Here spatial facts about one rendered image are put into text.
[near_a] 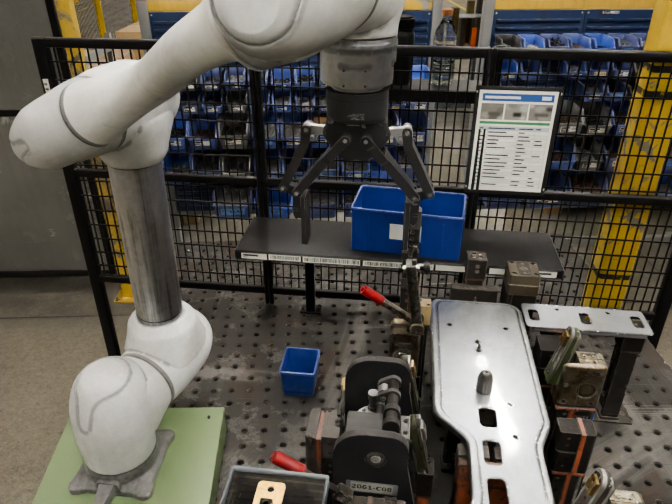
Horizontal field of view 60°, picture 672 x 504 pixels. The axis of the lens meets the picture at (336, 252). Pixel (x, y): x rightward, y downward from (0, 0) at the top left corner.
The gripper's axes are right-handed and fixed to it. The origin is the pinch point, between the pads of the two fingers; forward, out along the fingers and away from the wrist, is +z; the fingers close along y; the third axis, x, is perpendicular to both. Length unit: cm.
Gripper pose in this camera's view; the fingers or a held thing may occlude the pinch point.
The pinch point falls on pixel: (355, 235)
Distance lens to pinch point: 80.1
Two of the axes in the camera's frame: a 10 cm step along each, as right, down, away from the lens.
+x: 1.2, -4.9, 8.6
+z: 0.0, 8.7, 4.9
